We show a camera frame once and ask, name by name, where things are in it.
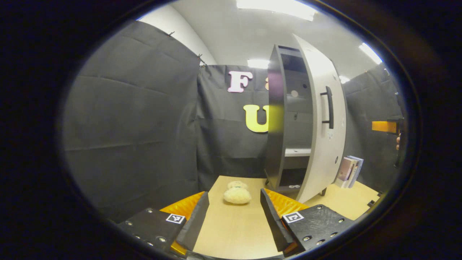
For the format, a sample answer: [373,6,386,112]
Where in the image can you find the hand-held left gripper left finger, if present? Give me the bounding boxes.
[117,191,210,257]

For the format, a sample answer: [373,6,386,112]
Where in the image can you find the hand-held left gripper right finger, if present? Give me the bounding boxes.
[260,188,356,257]

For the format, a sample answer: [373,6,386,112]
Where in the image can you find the black cabinet door handle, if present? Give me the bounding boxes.
[320,86,335,130]

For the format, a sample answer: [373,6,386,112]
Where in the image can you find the grey cabinet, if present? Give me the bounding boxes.
[265,44,327,197]

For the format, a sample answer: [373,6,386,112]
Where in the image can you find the cream plush toy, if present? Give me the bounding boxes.
[223,181,252,205]

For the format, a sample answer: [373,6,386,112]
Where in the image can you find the black backdrop cloth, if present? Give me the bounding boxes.
[61,21,405,222]

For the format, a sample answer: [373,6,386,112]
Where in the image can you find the large ceiling light panel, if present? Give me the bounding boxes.
[236,0,319,22]

